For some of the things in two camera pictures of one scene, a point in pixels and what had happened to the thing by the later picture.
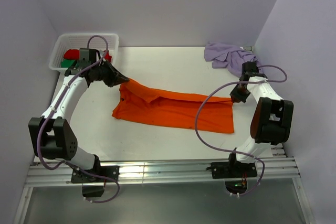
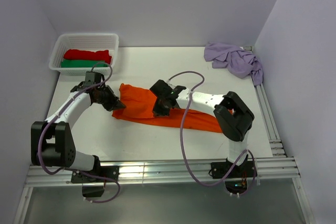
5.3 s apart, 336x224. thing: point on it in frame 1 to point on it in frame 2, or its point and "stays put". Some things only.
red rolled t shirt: (74, 54) stays put
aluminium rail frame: (279, 168) stays put
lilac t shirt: (223, 56) stays put
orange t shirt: (135, 100) stays put
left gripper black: (116, 77) to (114, 104)
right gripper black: (236, 97) to (158, 112)
